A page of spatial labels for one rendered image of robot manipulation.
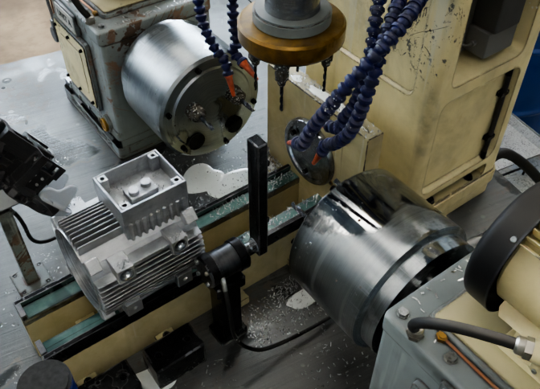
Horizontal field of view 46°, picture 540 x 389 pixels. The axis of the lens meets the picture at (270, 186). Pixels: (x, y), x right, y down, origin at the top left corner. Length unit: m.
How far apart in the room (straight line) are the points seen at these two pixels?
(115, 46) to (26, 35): 2.10
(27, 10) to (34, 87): 1.84
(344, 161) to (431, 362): 0.49
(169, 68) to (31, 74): 0.77
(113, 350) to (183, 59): 0.57
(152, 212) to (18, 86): 0.99
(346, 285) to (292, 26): 0.41
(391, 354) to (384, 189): 0.26
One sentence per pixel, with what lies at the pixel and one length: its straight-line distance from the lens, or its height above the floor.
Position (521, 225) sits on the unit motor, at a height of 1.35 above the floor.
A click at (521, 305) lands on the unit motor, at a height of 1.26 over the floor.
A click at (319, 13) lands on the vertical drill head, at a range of 1.05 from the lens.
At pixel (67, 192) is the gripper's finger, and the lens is 1.07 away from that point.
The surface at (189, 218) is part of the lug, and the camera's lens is 1.08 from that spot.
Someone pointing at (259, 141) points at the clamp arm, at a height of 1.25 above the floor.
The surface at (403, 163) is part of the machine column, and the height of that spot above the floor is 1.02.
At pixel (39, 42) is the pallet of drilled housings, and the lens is 3.46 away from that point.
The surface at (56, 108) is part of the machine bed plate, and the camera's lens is 1.85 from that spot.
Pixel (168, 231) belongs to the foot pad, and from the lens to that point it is 1.07.
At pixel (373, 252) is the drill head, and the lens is 0.95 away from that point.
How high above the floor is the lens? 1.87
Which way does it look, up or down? 45 degrees down
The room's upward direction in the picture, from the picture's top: straight up
